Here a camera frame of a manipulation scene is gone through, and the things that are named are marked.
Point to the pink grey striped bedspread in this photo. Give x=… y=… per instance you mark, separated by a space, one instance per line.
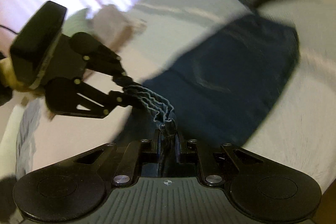
x=299 y=131

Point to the dark blue denim jeans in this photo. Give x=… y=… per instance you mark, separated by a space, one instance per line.
x=224 y=88

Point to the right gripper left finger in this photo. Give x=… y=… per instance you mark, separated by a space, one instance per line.
x=139 y=158

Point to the folded beige blanket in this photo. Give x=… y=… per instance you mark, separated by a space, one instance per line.
x=115 y=28

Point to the person left hand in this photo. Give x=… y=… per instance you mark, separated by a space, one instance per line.
x=17 y=85

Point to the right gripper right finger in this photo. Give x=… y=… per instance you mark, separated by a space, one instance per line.
x=197 y=159

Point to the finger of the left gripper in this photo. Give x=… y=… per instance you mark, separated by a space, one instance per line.
x=100 y=58
x=93 y=103

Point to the green knitted cushion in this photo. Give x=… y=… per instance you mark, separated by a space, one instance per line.
x=77 y=22

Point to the white quilted bolster pillow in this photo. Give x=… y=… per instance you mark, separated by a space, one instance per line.
x=12 y=159

